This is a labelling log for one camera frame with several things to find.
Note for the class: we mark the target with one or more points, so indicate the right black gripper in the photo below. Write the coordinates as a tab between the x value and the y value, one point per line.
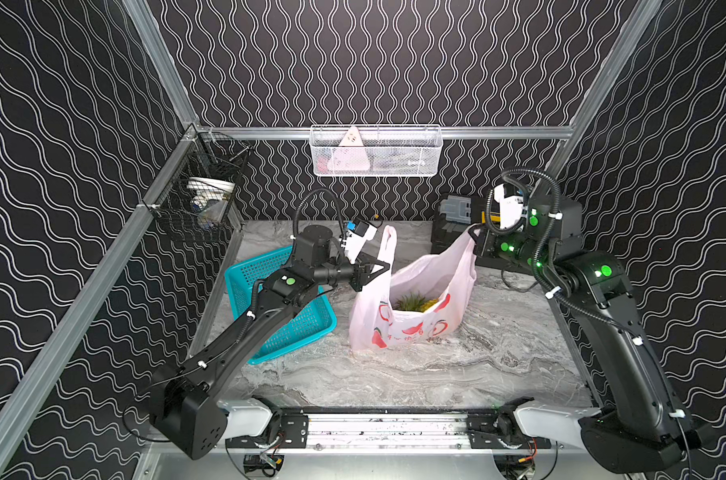
486	242

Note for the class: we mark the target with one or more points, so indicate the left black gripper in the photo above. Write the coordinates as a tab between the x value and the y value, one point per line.
356	274

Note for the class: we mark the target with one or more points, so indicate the small orange pineapple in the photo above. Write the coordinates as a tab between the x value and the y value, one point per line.
415	302

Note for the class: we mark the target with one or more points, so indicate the pink strawberry plastic bag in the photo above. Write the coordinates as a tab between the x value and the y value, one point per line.
449	276

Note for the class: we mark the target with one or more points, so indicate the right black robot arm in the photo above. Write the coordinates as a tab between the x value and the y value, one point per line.
646	427

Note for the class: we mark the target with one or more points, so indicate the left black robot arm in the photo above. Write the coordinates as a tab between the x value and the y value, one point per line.
183	400

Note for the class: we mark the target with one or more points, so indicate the teal plastic basket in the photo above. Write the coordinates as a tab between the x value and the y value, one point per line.
311	324

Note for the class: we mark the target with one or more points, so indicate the black yellow toolbox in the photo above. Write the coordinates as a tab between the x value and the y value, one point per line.
453	215

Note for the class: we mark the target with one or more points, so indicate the pink triangular card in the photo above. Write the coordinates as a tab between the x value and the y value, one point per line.
350	156

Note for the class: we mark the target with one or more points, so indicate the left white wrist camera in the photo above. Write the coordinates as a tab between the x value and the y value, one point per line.
358	233

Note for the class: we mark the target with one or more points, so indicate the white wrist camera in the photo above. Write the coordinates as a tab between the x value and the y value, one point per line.
512	199
358	233

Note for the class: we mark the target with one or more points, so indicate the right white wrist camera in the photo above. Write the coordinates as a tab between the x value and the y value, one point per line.
512	199

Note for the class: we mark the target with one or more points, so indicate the clear wall-mounted basket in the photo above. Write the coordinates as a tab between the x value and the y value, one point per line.
394	150

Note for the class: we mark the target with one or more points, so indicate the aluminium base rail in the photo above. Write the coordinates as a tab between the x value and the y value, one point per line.
516	429

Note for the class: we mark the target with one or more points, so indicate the black wire mesh basket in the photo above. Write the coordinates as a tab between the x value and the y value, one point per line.
198	206

